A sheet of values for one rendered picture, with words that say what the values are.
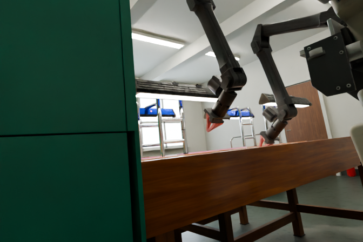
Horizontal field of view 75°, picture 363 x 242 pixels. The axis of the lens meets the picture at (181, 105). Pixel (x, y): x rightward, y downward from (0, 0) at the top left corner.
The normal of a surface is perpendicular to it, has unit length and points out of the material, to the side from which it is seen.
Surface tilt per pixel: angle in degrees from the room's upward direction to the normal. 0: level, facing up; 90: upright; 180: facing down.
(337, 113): 90
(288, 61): 90
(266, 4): 90
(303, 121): 90
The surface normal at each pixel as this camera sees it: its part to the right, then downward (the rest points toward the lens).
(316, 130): -0.80, -0.04
